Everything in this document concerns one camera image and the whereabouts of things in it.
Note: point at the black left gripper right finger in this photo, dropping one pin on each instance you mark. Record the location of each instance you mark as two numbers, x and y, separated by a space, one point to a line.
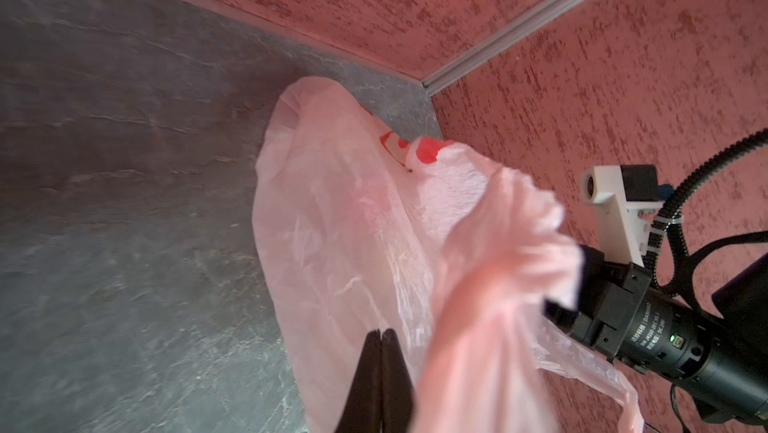
397 388

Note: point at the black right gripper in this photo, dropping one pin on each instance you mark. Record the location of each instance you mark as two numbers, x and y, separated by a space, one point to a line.
621 317

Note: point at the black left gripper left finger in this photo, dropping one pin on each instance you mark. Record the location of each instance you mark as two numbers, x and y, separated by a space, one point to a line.
362 410

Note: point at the pink plastic bag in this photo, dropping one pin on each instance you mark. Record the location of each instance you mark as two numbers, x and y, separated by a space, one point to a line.
358 230

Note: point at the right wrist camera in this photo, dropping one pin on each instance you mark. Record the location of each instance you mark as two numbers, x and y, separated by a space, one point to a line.
625 198

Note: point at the right corner aluminium post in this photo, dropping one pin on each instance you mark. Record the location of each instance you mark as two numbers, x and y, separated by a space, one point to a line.
522 26

